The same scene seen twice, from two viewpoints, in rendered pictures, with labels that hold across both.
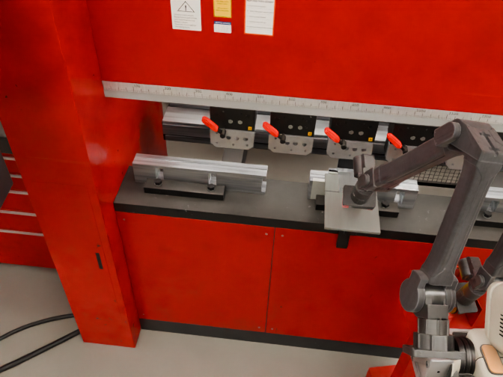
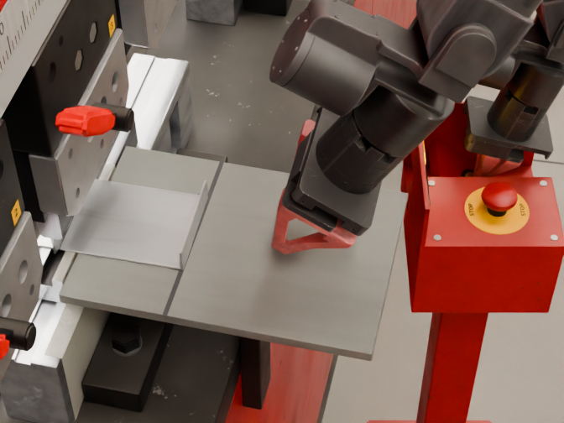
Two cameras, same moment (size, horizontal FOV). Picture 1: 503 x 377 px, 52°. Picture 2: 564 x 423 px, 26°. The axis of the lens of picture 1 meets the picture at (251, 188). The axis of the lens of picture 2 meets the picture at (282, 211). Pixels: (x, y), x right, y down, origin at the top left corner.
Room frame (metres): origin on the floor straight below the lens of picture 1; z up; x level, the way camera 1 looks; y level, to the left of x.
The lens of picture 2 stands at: (1.11, 0.33, 1.79)
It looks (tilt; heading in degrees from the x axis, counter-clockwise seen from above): 48 degrees down; 279
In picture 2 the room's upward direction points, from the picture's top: straight up
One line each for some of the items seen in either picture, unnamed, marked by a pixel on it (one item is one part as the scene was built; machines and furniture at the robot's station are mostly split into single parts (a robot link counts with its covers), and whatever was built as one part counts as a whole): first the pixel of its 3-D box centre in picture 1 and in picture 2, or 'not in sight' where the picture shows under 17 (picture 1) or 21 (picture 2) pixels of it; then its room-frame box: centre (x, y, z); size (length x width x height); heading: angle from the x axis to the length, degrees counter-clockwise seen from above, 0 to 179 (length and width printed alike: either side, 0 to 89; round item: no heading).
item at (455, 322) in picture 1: (439, 302); (480, 197); (1.03, -0.66, 0.75); 0.20 x 0.16 x 0.18; 99
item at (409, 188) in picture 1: (361, 189); (105, 225); (1.39, -0.41, 0.92); 0.39 x 0.06 x 0.10; 86
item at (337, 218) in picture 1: (351, 202); (239, 245); (1.25, -0.34, 1.00); 0.26 x 0.18 x 0.01; 176
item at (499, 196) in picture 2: not in sight; (498, 203); (1.01, -0.62, 0.79); 0.04 x 0.04 x 0.04
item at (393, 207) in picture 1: (356, 206); (161, 269); (1.34, -0.39, 0.89); 0.30 x 0.05 x 0.03; 86
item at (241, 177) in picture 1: (200, 173); not in sight; (1.44, 0.19, 0.92); 0.50 x 0.06 x 0.10; 86
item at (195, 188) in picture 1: (185, 188); not in sight; (1.39, 0.25, 0.89); 0.30 x 0.05 x 0.03; 86
